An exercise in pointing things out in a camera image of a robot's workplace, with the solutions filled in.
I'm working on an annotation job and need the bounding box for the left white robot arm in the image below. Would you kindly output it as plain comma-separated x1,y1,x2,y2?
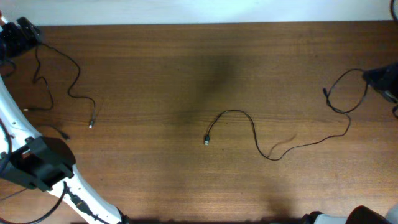
1,12,131,224

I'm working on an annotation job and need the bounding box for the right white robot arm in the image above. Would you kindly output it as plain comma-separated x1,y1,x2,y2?
300,63,397,224

